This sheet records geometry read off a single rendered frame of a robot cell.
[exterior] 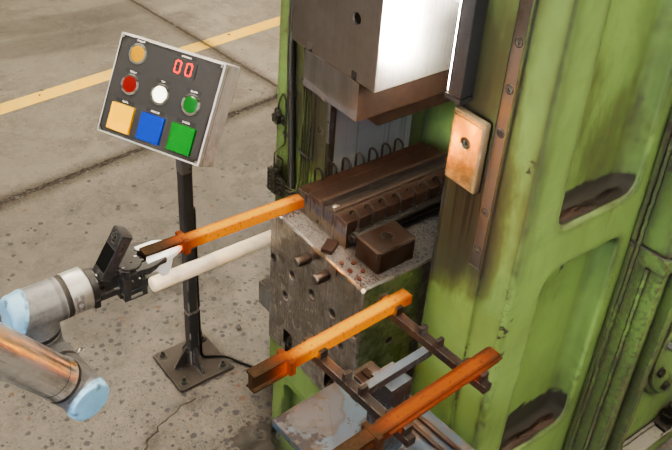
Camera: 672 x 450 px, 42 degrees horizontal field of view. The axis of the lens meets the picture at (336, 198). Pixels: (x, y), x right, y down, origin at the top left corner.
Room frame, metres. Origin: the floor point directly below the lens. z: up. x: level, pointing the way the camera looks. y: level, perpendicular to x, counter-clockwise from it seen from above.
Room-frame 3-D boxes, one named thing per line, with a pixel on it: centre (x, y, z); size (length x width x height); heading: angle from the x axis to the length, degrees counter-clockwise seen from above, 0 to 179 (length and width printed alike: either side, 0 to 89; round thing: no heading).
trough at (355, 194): (1.85, -0.14, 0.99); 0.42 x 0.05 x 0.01; 130
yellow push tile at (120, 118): (2.04, 0.60, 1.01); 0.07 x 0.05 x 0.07; 65
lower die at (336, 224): (1.87, -0.13, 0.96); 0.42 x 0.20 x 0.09; 130
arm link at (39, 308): (1.25, 0.57, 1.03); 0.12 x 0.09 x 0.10; 130
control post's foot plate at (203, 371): (2.11, 0.45, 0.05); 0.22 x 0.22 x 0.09; 40
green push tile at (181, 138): (1.95, 0.42, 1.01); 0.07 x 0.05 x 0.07; 65
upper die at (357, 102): (1.87, -0.13, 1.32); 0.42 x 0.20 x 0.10; 130
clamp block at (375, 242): (1.63, -0.13, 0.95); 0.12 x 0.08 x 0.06; 130
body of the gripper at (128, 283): (1.36, 0.44, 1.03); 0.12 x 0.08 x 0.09; 130
